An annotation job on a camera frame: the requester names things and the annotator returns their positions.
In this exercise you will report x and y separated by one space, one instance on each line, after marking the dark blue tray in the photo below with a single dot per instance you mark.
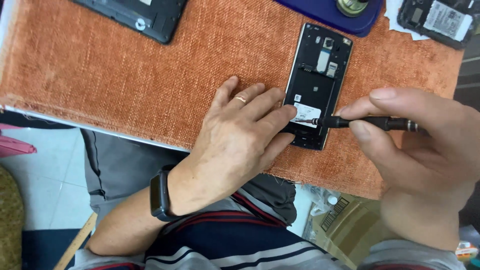
318 13

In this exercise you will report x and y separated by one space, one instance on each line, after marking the person's left hand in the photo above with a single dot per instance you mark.
225 150

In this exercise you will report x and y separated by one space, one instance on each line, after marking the brown cardboard box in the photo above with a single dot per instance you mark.
356 225

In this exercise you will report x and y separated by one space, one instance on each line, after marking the clear plastic bag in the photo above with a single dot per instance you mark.
318 198

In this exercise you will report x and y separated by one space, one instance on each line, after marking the person's right hand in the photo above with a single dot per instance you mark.
431 168

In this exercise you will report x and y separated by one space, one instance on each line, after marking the black fitness wristband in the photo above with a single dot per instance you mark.
159 195

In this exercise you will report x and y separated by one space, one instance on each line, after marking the black phone with white battery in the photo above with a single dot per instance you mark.
442 20

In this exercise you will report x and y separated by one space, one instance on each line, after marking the striped navy grey shirt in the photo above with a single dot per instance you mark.
232 243

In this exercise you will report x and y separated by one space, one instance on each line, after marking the pink plastic object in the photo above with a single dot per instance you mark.
15 144

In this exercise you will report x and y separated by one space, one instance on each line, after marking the orange woven cloth mat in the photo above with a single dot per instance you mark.
131 75

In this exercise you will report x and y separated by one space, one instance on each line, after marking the brown woven cushion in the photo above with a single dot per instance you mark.
10 221

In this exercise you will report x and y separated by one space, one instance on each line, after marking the white paper sheet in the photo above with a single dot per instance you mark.
393 15

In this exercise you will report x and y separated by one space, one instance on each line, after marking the black tablet back shell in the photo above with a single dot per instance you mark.
127 15

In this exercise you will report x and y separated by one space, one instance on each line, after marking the small colourful packet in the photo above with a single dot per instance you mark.
468 251

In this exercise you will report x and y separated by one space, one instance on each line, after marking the black smartphone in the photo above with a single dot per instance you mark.
317 80

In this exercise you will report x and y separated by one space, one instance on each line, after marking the round metal part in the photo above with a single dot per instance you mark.
351 6

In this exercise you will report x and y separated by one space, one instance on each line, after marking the black precision screwdriver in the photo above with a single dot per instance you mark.
386 123

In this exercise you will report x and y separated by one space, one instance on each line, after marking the dark blue floor mat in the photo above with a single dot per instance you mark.
45 249

